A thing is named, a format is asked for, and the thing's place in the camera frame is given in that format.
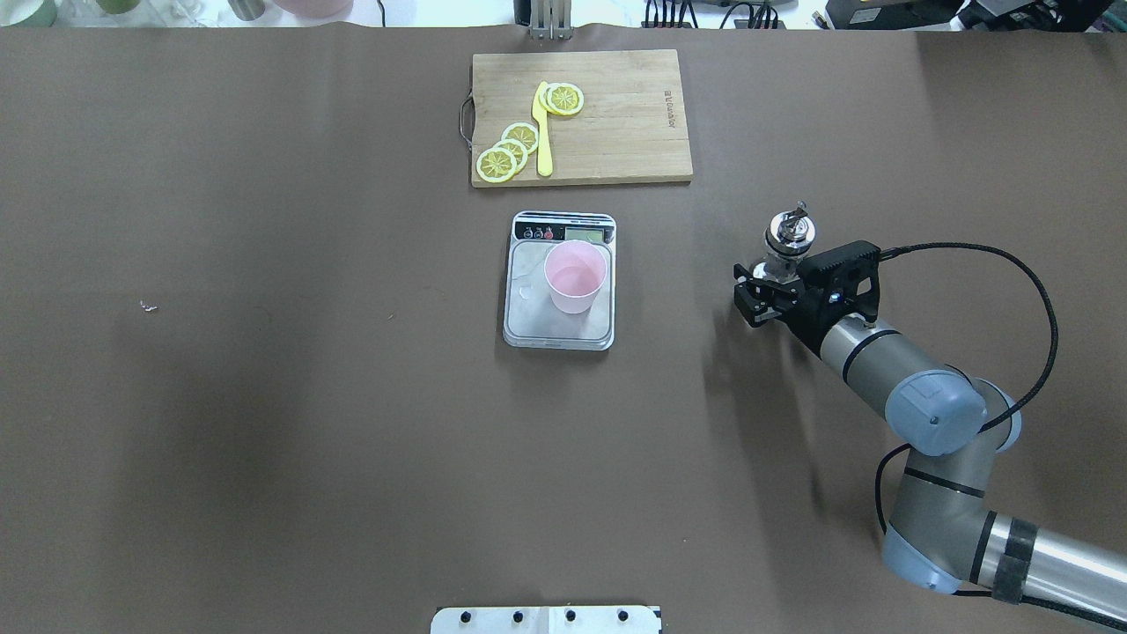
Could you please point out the aluminium frame post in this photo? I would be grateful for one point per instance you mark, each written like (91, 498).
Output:
(550, 20)

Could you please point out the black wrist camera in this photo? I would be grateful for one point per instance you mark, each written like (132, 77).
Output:
(848, 274)

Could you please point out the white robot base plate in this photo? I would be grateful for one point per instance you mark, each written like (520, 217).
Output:
(549, 619)

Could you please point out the lemon slice far right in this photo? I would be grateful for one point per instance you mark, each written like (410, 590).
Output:
(566, 99)

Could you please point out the glass sauce bottle steel cap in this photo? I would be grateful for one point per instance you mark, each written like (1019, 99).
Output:
(787, 242)

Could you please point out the lemon slice lower left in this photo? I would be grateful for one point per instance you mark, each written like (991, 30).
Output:
(496, 165)

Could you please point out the lemon slice under right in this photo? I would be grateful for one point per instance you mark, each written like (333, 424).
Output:
(543, 99)

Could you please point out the silver digital kitchen scale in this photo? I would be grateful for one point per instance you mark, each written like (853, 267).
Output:
(529, 318)

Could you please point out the yellow plastic knife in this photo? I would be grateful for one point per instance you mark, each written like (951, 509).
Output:
(544, 158)

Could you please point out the lemon slice middle left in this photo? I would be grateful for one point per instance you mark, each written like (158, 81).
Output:
(518, 151)

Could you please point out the pink plastic cup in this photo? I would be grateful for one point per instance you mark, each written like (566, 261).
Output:
(575, 272)

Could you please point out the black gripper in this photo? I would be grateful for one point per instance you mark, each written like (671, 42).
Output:
(803, 320)

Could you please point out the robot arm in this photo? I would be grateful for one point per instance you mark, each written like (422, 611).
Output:
(940, 535)

